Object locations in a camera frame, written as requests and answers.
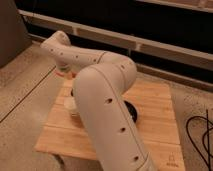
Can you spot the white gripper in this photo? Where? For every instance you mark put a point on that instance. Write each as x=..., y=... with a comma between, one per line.
x=64, y=68

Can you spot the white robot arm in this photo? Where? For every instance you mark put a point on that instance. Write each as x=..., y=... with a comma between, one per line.
x=98, y=90

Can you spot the white lidded cup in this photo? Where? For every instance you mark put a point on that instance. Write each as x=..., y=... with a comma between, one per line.
x=70, y=105

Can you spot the white window railing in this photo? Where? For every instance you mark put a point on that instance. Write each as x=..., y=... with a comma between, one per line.
x=150, y=47

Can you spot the wooden folding table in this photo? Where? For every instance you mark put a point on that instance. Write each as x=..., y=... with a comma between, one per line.
x=156, y=123

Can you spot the dark blue bowl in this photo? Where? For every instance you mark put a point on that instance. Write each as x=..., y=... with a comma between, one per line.
x=131, y=111

